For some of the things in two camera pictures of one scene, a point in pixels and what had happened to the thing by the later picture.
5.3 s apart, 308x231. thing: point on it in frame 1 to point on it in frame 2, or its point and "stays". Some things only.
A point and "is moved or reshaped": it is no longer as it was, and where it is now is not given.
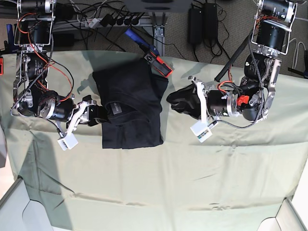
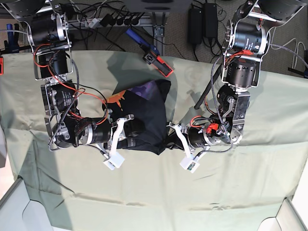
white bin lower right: [287, 219] stays
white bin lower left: [18, 212] stays
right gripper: [187, 100] to [178, 128]
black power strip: [108, 20] stays
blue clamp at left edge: [9, 46] stays
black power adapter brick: [195, 26] stays
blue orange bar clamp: [152, 56] stays
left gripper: [96, 114] to [133, 125]
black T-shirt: [133, 93] is moved or reshaped
